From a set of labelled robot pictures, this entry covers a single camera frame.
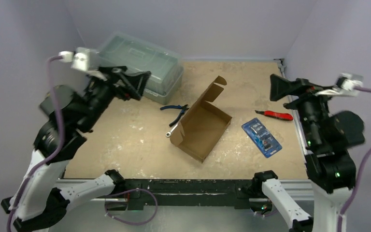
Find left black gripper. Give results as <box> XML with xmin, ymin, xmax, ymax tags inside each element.
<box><xmin>78</xmin><ymin>64</ymin><xmax>150</xmax><ymax>131</ymax></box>

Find brown cardboard express box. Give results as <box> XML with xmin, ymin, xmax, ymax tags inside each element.
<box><xmin>169</xmin><ymin>76</ymin><xmax>232</xmax><ymax>163</ymax></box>

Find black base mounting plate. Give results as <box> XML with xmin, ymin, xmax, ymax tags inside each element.
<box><xmin>93</xmin><ymin>178</ymin><xmax>284</xmax><ymax>212</ymax></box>

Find blue handled pliers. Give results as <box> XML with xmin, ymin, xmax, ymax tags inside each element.
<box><xmin>159</xmin><ymin>104</ymin><xmax>190</xmax><ymax>128</ymax></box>

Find silver ratchet wrench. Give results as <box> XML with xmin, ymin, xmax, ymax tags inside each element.
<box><xmin>165</xmin><ymin>124</ymin><xmax>178</xmax><ymax>138</ymax></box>

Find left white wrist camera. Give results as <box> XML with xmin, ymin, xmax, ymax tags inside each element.
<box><xmin>58</xmin><ymin>47</ymin><xmax>107</xmax><ymax>81</ymax></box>

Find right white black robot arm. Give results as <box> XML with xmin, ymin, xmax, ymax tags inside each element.
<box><xmin>252</xmin><ymin>73</ymin><xmax>365</xmax><ymax>232</ymax></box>

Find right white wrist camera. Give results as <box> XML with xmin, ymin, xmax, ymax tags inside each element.
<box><xmin>314</xmin><ymin>72</ymin><xmax>364</xmax><ymax>97</ymax></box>

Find clear plastic storage bin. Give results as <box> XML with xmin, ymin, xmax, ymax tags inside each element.
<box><xmin>98</xmin><ymin>32</ymin><xmax>184</xmax><ymax>105</ymax></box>

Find blue razor blister pack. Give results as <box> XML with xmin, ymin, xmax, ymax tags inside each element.
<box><xmin>241</xmin><ymin>118</ymin><xmax>282</xmax><ymax>158</ymax></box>

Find red utility knife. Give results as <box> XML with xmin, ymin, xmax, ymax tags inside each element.
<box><xmin>255</xmin><ymin>110</ymin><xmax>294</xmax><ymax>121</ymax></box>

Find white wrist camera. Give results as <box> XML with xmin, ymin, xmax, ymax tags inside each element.
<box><xmin>58</xmin><ymin>47</ymin><xmax>107</xmax><ymax>81</ymax></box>
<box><xmin>314</xmin><ymin>72</ymin><xmax>364</xmax><ymax>97</ymax></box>

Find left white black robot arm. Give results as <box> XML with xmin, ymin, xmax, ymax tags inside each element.
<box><xmin>1</xmin><ymin>66</ymin><xmax>152</xmax><ymax>232</ymax></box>

